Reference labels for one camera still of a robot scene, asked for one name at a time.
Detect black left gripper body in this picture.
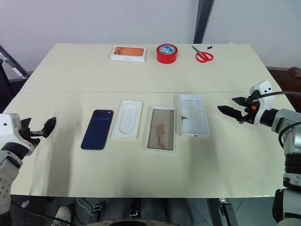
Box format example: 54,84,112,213
22,126,46,148

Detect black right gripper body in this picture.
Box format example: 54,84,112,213
237,92,261,125

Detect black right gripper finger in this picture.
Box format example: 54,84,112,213
231,96,250,107
217,105,243,121

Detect dark blue smartphone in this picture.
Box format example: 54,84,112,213
80,109,114,151
146,105,177,153

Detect white moulded insert tray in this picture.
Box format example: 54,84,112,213
112,100,144,140

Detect orange printed phone box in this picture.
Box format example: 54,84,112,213
109,46,148,63

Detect dark metal stand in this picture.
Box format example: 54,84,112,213
0,44,30,83

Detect white shoe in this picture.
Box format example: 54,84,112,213
55,205,72,223

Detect red tape roll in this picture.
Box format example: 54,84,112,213
156,43,179,65

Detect black table clamp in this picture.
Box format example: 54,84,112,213
218,197,237,226

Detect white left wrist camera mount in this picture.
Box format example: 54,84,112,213
0,113,41,156

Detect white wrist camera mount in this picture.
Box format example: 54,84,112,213
249,81,275,125
0,113,41,156

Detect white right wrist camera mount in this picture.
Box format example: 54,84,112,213
249,81,275,125

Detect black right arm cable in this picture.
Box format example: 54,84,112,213
244,90,301,150

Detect red handled scissors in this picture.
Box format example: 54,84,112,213
191,45,214,63

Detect dark metal post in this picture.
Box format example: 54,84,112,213
193,0,215,44

